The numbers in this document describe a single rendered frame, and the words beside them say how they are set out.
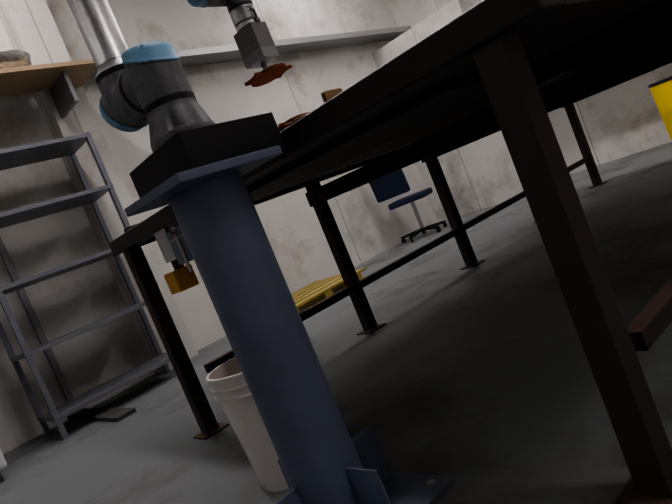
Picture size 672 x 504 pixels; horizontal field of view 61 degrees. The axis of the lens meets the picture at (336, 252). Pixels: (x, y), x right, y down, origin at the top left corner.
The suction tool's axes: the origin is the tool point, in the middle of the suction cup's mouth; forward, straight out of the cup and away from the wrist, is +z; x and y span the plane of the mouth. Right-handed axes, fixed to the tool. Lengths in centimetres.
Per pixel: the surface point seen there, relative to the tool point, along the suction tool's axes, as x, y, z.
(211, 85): -250, 306, -109
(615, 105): -558, 62, 56
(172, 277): 15, 68, 44
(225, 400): 40, 25, 81
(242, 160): 45, -26, 26
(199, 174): 56, -25, 26
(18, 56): -63, 263, -130
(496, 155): -492, 177, 59
